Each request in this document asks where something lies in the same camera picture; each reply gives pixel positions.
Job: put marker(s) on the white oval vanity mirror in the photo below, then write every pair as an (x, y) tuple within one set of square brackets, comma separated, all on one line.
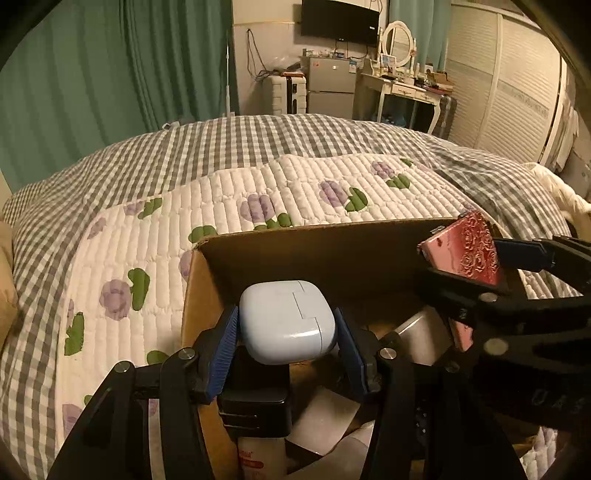
[(397, 44)]

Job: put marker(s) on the wide teal curtain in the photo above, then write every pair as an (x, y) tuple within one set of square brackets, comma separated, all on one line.
[(115, 69)]

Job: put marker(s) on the tan pillow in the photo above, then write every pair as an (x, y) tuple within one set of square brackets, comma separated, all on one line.
[(5, 286)]

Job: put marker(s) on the small grey fridge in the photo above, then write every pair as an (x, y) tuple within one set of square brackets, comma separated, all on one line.
[(330, 87)]

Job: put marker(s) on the light blue earbud case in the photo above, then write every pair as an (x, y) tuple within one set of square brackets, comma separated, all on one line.
[(281, 318)]

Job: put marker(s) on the white floral quilt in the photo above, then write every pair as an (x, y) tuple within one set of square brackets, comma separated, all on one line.
[(277, 184)]

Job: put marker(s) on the black rectangular block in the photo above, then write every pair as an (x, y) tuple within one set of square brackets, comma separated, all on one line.
[(254, 406)]

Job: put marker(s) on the cream padded jacket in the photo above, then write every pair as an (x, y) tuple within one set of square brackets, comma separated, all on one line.
[(568, 194)]

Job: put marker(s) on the white suitcase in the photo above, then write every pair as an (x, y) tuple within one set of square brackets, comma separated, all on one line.
[(286, 94)]

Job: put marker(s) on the cardboard box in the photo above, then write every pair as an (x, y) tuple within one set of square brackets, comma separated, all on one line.
[(323, 258)]

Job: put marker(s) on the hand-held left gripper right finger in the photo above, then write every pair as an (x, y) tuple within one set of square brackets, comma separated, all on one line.
[(351, 355)]

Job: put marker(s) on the white louvred wardrobe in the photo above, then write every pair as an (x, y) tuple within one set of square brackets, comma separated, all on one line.
[(508, 78)]

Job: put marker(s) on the narrow teal curtain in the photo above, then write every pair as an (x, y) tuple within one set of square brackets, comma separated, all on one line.
[(429, 27)]

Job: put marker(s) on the white flat box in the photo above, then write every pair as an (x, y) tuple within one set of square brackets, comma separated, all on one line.
[(323, 420)]

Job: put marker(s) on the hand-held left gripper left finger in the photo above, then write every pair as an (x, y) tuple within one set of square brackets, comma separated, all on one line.
[(224, 355)]

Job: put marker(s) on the white bottle red label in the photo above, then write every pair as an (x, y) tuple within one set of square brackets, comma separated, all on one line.
[(258, 461)]

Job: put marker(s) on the white plastic device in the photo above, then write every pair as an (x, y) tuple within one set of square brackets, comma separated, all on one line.
[(420, 337)]

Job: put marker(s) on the black wall television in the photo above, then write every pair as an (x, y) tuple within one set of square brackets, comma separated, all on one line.
[(339, 21)]

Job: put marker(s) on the pink embossed case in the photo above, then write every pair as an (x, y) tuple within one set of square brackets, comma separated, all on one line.
[(461, 258)]

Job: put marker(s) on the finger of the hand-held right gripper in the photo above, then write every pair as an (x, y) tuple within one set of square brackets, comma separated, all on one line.
[(485, 309), (521, 254)]

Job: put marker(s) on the grey checked bedsheet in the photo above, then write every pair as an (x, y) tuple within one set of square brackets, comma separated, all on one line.
[(184, 143)]

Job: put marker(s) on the white vanity desk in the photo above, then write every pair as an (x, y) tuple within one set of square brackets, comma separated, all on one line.
[(397, 87)]

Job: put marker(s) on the white pole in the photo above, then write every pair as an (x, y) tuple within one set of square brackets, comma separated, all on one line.
[(227, 78)]

